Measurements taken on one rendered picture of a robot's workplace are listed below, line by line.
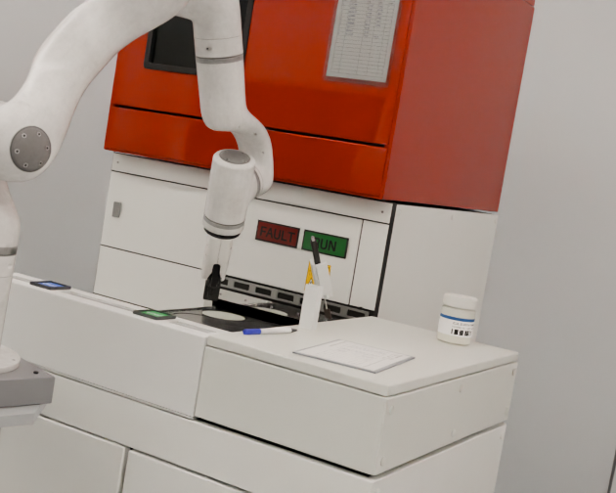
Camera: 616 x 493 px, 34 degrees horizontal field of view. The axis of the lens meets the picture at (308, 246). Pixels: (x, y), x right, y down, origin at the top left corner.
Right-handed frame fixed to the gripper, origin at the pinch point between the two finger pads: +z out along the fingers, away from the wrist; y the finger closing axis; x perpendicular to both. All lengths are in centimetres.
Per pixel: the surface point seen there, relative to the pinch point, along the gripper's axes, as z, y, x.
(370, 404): -21, 57, 25
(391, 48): -49, -30, 30
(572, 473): 107, -82, 137
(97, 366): -0.5, 30.9, -19.1
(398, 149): -29, -22, 36
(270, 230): -0.3, -28.9, 12.1
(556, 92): -3, -153, 112
